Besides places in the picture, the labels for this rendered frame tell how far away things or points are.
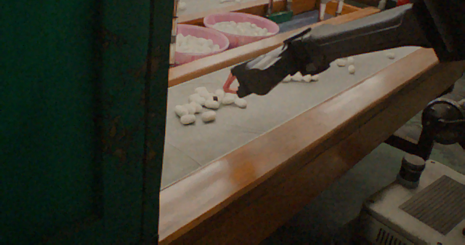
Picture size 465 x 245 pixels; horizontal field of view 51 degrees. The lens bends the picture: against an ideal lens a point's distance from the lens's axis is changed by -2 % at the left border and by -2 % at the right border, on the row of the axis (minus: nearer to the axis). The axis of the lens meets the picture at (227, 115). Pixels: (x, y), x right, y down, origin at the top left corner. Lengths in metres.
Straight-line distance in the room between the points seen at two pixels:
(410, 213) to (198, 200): 0.77
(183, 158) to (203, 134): 0.11
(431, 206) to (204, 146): 0.75
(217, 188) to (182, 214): 0.10
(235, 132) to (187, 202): 0.31
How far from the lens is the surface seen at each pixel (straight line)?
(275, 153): 1.01
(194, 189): 0.87
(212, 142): 1.06
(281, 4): 2.23
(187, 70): 1.34
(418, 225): 1.44
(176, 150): 1.02
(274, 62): 0.92
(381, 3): 5.96
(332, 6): 2.48
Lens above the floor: 1.28
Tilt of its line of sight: 27 degrees down
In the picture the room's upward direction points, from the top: 7 degrees clockwise
